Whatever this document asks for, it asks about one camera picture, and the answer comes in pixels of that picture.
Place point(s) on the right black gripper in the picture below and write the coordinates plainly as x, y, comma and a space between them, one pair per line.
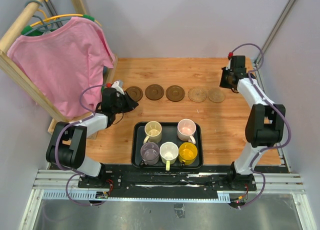
222, 83

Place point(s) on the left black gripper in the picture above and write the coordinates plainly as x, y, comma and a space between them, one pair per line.
131, 103

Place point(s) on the woven rattan coaster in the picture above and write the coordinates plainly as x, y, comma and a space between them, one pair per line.
197, 94
216, 95

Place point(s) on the brown wooden coaster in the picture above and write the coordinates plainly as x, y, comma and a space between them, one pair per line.
135, 93
175, 93
154, 92

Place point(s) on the cream yellow mug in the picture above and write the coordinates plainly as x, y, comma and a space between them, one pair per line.
153, 132

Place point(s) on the pink mug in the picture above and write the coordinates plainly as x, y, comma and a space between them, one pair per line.
186, 129

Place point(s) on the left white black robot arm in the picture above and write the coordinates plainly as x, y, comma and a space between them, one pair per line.
67, 146

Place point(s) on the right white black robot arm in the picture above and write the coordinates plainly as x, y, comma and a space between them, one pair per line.
265, 124

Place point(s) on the pink t-shirt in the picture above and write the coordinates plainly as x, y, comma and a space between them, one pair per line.
66, 65

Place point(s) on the lilac mug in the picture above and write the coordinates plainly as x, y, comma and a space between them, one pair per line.
150, 154

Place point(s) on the white mug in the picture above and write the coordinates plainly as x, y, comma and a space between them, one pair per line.
169, 152

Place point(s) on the grey hanger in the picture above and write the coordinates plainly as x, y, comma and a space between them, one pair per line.
43, 25

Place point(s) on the yellow green hanger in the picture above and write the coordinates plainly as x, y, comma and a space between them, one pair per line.
81, 12

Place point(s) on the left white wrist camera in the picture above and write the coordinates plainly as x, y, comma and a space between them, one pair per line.
118, 85

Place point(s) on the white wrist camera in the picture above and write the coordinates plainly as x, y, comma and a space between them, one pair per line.
118, 85
231, 61

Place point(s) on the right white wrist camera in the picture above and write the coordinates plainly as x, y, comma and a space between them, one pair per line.
231, 61

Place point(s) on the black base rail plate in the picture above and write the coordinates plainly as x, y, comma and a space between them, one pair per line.
155, 182

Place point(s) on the aluminium frame post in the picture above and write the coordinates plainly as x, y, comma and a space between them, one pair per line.
278, 24

